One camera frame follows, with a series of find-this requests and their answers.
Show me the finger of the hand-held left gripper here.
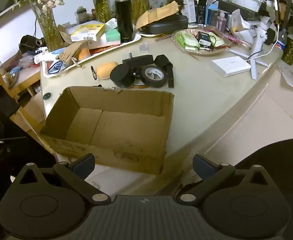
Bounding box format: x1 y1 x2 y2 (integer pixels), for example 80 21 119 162
0 136 28 167

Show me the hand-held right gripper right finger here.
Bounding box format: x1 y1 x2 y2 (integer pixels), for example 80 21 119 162
176 154 278 205

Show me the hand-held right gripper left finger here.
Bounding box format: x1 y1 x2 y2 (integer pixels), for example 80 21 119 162
11 153 112 205

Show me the brown cardboard box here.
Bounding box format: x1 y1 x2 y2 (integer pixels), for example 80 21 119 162
40 86 175 175

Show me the black round disc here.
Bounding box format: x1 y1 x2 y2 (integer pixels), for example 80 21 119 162
110 64 137 88

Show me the tan bread-shaped toy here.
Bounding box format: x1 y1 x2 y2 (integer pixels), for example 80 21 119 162
96 62 118 80

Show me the black electrical tape roll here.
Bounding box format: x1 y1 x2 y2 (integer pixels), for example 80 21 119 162
140 64 167 88

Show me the black power adapter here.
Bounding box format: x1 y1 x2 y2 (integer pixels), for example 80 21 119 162
122 54 154 68

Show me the black bag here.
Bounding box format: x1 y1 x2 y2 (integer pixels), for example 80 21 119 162
20 35 47 54

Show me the white blue face mask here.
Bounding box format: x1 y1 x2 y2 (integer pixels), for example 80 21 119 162
46 60 64 74

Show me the crumpled brown paper bag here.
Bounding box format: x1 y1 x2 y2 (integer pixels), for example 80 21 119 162
58 40 90 68

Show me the orange packet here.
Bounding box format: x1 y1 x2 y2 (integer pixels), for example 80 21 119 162
76 47 90 59

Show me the white flat box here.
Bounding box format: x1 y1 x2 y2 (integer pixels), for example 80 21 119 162
211 56 251 77

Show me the yellow carton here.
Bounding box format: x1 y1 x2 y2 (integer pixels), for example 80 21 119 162
70 23 105 42

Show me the clear glass bowl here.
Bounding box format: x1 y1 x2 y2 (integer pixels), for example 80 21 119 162
172 27 230 55

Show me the grey small figurine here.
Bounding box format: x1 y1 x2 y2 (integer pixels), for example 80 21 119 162
76 6 92 22

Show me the green wipe pack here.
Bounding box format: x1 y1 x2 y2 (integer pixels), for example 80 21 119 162
175 31 199 50
210 33 223 47

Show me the black device packet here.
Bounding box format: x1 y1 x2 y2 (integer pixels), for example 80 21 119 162
197 31 211 49

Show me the green tissue pack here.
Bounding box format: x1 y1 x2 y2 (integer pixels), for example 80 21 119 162
104 29 120 43

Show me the white tray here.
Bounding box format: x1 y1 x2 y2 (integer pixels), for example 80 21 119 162
43 31 142 77

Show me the glass vase with green stems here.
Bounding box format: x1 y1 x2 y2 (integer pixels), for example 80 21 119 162
80 0 112 23

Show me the green gold tin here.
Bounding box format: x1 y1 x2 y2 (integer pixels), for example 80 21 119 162
281 37 293 66

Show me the pink liquid bottle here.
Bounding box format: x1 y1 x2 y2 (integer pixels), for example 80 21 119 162
216 10 227 33

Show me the cola bottle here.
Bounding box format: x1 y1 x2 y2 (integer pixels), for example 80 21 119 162
275 29 288 50

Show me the black zip case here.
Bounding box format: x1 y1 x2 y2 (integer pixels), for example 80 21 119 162
143 14 189 35

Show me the crumpled white plastic bag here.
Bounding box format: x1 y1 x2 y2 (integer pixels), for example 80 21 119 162
230 9 255 39

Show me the black thermos bottle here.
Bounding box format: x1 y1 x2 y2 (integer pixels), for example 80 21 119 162
114 0 134 43

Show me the blue carton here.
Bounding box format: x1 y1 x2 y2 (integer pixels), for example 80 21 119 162
206 4 220 27

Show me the black carton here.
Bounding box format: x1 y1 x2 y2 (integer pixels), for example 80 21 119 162
196 0 207 25

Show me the white carton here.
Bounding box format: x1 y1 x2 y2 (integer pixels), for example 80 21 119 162
186 0 199 23

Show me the brown envelope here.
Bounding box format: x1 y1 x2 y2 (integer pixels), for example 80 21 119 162
136 1 180 29

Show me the glass vase with dried flowers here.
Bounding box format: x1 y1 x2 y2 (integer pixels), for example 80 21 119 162
129 0 150 25

